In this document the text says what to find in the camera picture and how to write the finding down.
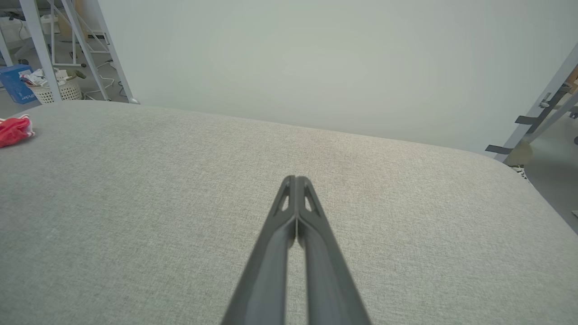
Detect white perforated laundry basket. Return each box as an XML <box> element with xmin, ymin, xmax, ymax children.
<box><xmin>31</xmin><ymin>78</ymin><xmax>83</xmax><ymax>104</ymax></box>

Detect white floor cable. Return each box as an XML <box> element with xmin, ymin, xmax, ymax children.
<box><xmin>83</xmin><ymin>58</ymin><xmax>119</xmax><ymax>101</ymax></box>

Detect grey fabric sofa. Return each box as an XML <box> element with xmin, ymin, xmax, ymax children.
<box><xmin>0</xmin><ymin>100</ymin><xmax>578</xmax><ymax>325</ymax></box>

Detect grey frame with black tape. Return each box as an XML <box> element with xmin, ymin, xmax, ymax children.
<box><xmin>485</xmin><ymin>43</ymin><xmax>578</xmax><ymax>163</ymax></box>

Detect red white Bulls jersey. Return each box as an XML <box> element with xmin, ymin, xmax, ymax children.
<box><xmin>0</xmin><ymin>115</ymin><xmax>36</xmax><ymax>149</ymax></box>

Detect grey metal rack frame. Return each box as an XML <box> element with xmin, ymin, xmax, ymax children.
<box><xmin>0</xmin><ymin>0</ymin><xmax>140</xmax><ymax>105</ymax></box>

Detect blue cardboard box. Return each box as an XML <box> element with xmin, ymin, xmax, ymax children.
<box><xmin>0</xmin><ymin>64</ymin><xmax>37</xmax><ymax>105</ymax></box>

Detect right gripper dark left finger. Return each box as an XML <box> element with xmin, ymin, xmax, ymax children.
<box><xmin>221</xmin><ymin>176</ymin><xmax>297</xmax><ymax>325</ymax></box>

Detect white cloths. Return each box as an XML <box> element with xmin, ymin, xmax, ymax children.
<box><xmin>20</xmin><ymin>68</ymin><xmax>69</xmax><ymax>88</ymax></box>

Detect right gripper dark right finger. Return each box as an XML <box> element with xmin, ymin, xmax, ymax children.
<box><xmin>296</xmin><ymin>176</ymin><xmax>372</xmax><ymax>325</ymax></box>

